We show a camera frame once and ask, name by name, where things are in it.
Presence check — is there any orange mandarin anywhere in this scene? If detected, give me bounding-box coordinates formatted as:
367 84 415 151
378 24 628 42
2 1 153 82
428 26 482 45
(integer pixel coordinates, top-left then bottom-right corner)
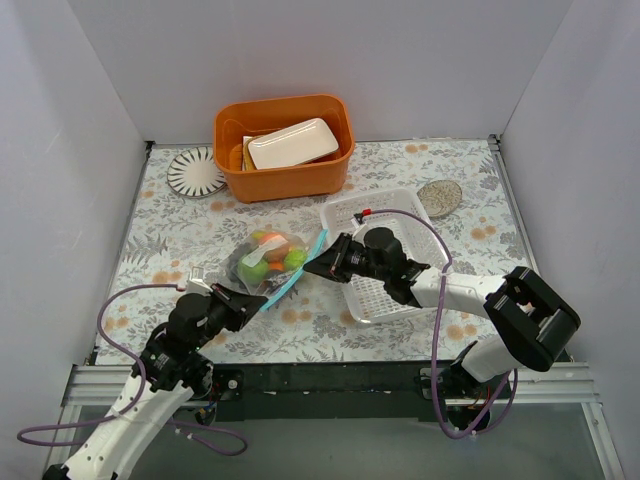
258 232 283 245

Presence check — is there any speckled oval ceramic dish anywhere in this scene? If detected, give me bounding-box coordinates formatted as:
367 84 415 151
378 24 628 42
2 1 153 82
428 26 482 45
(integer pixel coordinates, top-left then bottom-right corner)
417 180 462 219

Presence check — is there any white rectangular plate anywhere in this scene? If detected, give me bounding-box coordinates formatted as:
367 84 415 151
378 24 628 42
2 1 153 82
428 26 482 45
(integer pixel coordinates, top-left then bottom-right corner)
248 118 339 170

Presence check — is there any floral tablecloth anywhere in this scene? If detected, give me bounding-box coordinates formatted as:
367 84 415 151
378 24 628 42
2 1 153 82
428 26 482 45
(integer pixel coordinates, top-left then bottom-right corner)
96 139 531 365

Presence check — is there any yellow item in tub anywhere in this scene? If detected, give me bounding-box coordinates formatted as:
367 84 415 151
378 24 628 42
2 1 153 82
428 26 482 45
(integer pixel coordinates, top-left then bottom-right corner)
229 136 256 171

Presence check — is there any green cabbage ball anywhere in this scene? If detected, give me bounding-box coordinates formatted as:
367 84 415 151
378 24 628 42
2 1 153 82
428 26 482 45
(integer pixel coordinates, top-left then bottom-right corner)
237 260 269 286
283 249 307 271

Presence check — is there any white plastic perforated basket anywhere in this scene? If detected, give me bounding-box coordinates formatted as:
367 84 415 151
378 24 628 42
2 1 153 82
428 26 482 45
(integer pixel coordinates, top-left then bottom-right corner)
319 187 454 327

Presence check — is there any peach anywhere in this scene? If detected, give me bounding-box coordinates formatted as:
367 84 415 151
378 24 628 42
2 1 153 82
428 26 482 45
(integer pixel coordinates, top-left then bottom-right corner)
264 244 290 263

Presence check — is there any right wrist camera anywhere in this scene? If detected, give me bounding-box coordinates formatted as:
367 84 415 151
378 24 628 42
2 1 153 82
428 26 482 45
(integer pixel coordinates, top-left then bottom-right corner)
352 209 372 244

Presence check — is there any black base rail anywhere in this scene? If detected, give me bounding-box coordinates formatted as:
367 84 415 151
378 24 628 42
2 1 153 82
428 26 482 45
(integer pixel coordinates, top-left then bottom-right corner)
213 361 436 422

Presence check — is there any orange plastic tub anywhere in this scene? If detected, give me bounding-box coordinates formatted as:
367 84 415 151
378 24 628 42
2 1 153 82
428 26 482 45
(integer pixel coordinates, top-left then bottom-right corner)
212 94 355 203

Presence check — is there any clear zip top bag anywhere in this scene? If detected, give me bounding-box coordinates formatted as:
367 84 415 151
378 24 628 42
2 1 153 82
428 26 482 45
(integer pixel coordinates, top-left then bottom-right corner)
217 229 327 312

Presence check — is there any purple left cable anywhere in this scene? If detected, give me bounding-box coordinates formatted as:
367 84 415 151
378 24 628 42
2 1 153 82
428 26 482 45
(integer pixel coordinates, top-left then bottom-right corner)
17 283 249 456

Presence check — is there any striped round plate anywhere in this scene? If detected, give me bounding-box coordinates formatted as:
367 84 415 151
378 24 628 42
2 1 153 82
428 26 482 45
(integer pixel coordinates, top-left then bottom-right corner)
167 146 226 199

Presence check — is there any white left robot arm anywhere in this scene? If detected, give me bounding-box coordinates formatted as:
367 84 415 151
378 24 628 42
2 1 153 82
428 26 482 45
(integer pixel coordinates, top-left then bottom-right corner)
43 284 268 479

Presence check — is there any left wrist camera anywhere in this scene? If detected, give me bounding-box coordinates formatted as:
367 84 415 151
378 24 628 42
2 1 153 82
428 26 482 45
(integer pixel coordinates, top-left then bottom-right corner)
185 267 212 296

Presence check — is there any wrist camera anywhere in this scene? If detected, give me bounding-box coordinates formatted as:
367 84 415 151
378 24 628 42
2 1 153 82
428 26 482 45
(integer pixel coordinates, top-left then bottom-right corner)
352 209 372 244
185 267 212 296

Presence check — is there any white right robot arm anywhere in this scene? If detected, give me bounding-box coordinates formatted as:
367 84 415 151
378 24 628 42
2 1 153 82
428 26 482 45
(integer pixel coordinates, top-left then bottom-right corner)
304 227 581 398

